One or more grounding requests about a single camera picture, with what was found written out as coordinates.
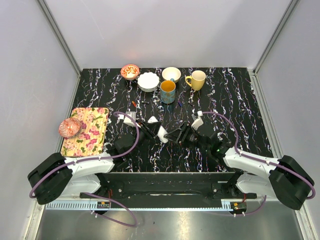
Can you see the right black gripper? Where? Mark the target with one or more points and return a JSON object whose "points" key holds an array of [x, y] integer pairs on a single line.
{"points": [[180, 135]]}

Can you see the orange floral small bowl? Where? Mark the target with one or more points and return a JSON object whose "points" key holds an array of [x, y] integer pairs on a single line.
{"points": [[130, 72]]}

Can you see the red patterned bowl on tray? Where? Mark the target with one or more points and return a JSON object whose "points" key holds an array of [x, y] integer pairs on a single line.
{"points": [[69, 127]]}

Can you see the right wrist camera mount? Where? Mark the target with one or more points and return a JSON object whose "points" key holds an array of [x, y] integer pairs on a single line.
{"points": [[197, 121]]}

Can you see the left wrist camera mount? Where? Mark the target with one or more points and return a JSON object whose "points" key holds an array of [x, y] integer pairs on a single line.
{"points": [[131, 120]]}

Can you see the cream round bowl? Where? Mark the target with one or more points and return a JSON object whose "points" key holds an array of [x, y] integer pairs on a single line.
{"points": [[170, 73]]}

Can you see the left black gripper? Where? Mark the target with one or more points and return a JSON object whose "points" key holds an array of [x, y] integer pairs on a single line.
{"points": [[150, 129]]}

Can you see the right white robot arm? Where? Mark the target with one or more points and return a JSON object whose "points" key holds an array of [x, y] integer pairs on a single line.
{"points": [[283, 179]]}

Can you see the white scalloped bowl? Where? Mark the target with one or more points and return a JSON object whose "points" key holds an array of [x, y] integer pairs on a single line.
{"points": [[148, 82]]}

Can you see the floral rectangular tray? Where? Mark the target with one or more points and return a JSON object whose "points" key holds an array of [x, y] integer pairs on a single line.
{"points": [[90, 140]]}

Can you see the blue mug orange inside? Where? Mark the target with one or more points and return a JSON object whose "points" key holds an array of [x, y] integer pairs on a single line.
{"points": [[167, 91]]}

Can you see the white remote control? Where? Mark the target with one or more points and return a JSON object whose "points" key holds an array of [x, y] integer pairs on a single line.
{"points": [[161, 132]]}

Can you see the yellow mug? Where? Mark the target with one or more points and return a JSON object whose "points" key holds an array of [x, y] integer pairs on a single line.
{"points": [[196, 80]]}

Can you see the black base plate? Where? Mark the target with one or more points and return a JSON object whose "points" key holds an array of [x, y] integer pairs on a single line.
{"points": [[214, 192]]}

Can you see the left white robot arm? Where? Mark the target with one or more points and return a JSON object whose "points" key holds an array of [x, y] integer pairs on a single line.
{"points": [[60, 176]]}

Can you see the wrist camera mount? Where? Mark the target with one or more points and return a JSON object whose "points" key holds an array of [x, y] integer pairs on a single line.
{"points": [[131, 120], [197, 121]]}

